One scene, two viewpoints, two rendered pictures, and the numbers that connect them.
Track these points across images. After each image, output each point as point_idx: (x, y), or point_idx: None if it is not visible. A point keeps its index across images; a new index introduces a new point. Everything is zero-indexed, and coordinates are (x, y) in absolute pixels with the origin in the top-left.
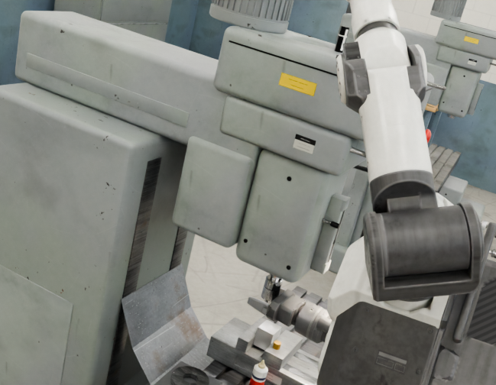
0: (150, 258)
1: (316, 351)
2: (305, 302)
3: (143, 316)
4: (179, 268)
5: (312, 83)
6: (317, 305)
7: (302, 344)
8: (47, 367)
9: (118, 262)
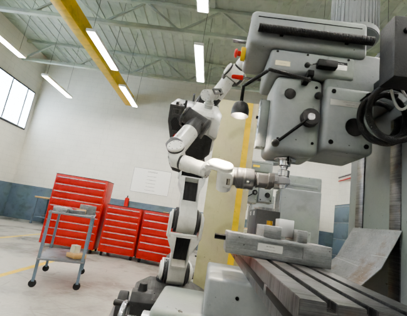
0: (370, 207)
1: (262, 264)
2: (258, 173)
3: (352, 244)
4: (396, 232)
5: None
6: (248, 168)
7: (281, 267)
8: None
9: (351, 199)
